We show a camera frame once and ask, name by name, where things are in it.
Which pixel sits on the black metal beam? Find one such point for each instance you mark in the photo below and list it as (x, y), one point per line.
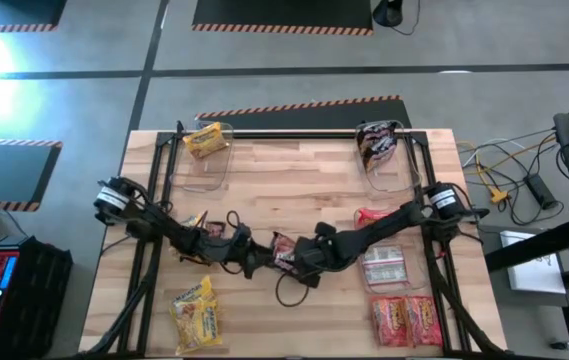
(534, 247)

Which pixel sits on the yellow Maruchan noodle packet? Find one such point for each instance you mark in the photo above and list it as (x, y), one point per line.
(195, 220)
(194, 290)
(196, 325)
(206, 140)

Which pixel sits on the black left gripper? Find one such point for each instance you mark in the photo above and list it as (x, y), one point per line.
(224, 245)

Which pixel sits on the black storage crate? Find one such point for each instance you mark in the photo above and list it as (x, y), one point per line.
(44, 300)

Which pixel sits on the black hazard-striped floor mat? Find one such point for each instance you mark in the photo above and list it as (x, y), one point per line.
(289, 117)
(284, 12)
(14, 12)
(4, 175)

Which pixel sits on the small black floor object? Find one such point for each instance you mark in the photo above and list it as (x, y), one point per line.
(559, 345)

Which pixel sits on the red noodle packet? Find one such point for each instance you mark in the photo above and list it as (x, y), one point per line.
(371, 216)
(385, 265)
(389, 320)
(424, 320)

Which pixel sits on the white box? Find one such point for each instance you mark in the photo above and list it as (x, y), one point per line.
(534, 270)

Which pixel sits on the black power adapter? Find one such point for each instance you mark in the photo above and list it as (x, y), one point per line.
(540, 191)

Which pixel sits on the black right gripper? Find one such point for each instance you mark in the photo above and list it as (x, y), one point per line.
(329, 252)

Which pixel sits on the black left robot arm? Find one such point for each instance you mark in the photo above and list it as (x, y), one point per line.
(164, 227)

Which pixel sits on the black aluminium table frame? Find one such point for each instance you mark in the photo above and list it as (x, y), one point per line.
(289, 135)

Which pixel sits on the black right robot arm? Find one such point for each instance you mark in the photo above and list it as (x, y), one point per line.
(389, 225)

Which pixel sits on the clear plastic bin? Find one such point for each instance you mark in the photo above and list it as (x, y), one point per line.
(389, 182)
(199, 170)
(414, 270)

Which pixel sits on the black round stand base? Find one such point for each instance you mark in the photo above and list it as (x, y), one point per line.
(388, 12)

